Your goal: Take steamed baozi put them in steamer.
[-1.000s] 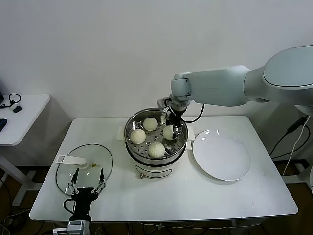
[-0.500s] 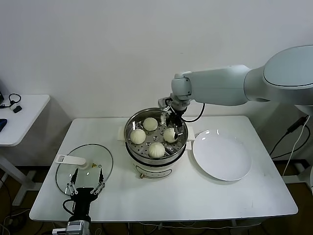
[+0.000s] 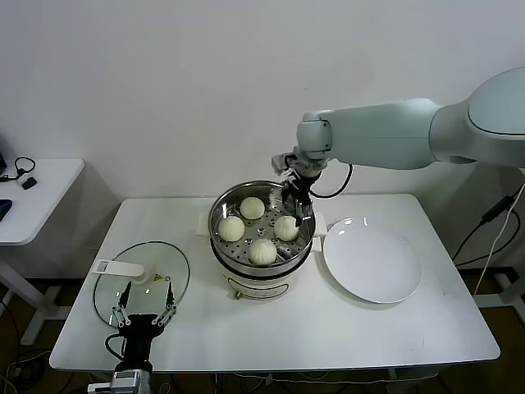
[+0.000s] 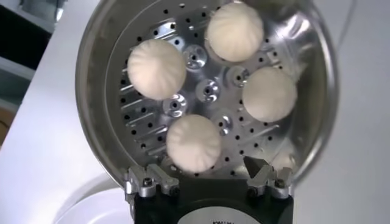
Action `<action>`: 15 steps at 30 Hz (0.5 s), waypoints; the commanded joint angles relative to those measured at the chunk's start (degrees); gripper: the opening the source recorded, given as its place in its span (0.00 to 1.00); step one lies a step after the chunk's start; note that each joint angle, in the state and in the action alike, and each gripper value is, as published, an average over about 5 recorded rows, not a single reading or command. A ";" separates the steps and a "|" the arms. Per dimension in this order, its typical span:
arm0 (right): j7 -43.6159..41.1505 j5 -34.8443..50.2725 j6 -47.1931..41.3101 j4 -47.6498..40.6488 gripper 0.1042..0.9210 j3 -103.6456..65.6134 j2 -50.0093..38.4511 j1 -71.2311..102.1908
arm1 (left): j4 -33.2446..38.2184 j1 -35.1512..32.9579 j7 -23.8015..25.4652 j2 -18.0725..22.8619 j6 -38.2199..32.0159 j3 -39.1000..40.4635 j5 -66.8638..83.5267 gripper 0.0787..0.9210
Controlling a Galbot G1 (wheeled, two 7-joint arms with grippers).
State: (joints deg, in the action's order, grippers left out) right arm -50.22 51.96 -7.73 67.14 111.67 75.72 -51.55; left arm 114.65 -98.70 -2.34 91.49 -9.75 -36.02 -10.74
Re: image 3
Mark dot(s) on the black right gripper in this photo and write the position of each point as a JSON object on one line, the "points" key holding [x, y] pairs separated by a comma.
{"points": [[300, 191]]}

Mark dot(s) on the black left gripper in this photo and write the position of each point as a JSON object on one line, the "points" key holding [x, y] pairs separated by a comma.
{"points": [[137, 330]]}

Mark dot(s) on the white steamed baozi bun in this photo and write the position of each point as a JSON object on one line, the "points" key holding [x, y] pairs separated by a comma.
{"points": [[262, 251], [285, 229], [231, 228], [252, 207]]}

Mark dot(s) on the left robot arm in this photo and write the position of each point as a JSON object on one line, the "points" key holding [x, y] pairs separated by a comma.
{"points": [[131, 377]]}

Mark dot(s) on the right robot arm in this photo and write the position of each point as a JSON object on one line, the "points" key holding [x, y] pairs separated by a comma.
{"points": [[389, 131]]}

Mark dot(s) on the stainless steel steamer basket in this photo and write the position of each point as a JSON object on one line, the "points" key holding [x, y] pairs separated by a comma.
{"points": [[262, 193]]}

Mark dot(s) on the white electric pot base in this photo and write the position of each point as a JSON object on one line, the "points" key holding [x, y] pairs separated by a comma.
{"points": [[254, 285]]}

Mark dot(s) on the white round plate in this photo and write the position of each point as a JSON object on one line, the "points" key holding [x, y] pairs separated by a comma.
{"points": [[369, 262]]}

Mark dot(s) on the white side table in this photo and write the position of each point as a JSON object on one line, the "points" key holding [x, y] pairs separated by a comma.
{"points": [[45, 197]]}

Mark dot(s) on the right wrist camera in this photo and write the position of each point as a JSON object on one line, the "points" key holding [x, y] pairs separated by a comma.
{"points": [[283, 161]]}

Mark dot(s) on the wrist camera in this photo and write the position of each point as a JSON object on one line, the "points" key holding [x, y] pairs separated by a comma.
{"points": [[283, 161], [98, 388]]}

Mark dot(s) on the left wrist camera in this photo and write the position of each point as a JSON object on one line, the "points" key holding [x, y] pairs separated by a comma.
{"points": [[98, 388]]}

